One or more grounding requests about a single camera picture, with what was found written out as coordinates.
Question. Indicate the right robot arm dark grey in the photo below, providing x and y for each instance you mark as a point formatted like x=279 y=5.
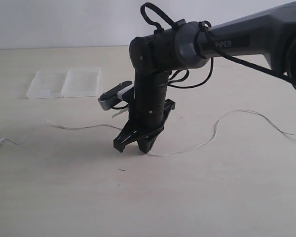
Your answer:
x=264 y=41

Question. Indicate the clear plastic storage case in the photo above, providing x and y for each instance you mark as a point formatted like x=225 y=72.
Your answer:
x=71 y=83

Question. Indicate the right wrist camera grey black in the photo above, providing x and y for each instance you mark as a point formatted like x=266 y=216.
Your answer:
x=113 y=96

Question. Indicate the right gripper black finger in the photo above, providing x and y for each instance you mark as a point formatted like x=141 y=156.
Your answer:
x=147 y=139

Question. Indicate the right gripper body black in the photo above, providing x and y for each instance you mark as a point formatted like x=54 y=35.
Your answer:
x=148 y=107

